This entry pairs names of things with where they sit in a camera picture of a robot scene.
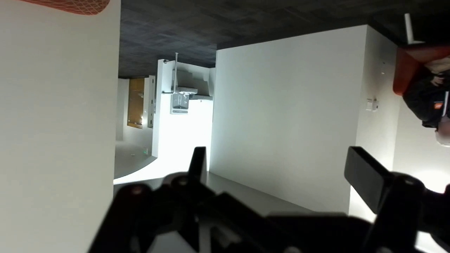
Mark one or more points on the orange chair with white legs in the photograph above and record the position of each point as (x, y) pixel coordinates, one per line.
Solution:
(404, 66)

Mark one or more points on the grey wall drinking fountain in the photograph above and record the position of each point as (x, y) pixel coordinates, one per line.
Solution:
(180, 100)

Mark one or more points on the white wall switch plate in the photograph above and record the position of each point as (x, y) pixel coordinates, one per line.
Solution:
(371, 104)

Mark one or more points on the orange mesh chair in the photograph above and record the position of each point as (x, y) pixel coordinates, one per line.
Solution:
(77, 5)

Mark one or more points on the person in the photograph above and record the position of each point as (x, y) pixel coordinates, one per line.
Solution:
(427, 95)

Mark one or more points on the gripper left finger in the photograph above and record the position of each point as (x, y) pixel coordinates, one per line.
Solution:
(182, 196)

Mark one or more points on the wooden door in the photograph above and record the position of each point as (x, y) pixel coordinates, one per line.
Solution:
(136, 102)

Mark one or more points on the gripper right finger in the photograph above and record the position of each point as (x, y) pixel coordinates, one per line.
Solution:
(397, 196)

